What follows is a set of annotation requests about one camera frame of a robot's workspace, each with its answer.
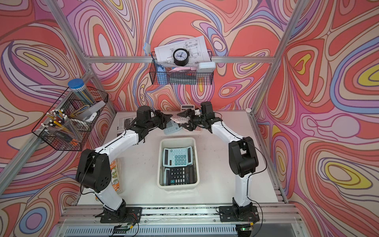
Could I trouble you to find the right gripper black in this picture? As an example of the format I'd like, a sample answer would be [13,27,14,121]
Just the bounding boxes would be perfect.
[177,109,206,131]

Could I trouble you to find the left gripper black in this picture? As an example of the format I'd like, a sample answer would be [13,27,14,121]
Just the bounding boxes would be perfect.
[144,110,172,131]

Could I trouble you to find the pink calculator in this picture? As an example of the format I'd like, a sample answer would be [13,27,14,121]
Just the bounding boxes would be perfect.
[181,104,195,111]
[170,115,189,124]

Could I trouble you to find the light blue calculator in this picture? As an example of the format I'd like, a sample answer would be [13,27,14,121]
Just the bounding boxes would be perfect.
[163,120,182,135]
[163,168,170,186]
[162,146,194,168]

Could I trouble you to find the black calculator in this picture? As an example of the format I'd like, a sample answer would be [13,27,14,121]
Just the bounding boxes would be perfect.
[169,165,197,186]

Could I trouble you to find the light blue calculator front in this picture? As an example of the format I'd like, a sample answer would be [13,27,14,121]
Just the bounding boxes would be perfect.
[163,168,170,186]

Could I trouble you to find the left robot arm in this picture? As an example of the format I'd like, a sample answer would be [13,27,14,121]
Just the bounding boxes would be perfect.
[76,106,172,218]

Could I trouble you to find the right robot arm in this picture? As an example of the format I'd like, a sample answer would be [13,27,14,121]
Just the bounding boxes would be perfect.
[177,101,260,223]

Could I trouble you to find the pink calculator back top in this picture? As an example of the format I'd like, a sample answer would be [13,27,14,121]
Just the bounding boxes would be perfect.
[181,104,195,111]

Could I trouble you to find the white plastic storage box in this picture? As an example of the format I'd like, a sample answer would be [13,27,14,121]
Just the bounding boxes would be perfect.
[157,137,200,191]

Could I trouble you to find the white rounded device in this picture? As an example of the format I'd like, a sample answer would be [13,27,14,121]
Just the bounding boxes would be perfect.
[196,62,216,74]

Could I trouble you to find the black round clock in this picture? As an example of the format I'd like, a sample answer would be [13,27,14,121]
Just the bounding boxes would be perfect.
[173,48,190,67]

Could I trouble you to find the white paper drawing sheet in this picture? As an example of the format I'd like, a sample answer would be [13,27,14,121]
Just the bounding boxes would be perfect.
[155,36,211,67]

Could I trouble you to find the white stapler in basket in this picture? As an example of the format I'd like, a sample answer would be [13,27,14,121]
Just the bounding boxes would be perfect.
[72,101,106,121]

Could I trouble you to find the orange paperback book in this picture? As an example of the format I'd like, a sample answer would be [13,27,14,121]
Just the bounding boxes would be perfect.
[110,159,122,194]

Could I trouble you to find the blue lid pencil jar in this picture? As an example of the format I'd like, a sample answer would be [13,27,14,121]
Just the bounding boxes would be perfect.
[68,79,96,106]

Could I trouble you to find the clear cup of pencils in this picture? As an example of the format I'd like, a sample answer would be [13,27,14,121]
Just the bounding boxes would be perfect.
[41,109,83,144]

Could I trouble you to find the black wire basket back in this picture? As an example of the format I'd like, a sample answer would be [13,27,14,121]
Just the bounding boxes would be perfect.
[149,52,214,86]

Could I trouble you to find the black wire basket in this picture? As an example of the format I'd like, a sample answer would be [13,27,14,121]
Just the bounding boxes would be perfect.
[32,89,103,151]
[149,52,214,86]

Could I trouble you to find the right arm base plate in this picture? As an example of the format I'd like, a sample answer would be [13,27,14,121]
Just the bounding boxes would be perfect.
[218,204,260,224]

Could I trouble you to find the black wire basket left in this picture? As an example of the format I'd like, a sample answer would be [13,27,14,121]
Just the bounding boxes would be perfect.
[32,89,103,151]

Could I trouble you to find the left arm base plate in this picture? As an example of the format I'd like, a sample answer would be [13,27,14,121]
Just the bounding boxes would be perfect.
[96,207,143,223]

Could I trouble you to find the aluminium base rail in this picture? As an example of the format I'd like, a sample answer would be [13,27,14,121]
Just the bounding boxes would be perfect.
[50,203,311,237]

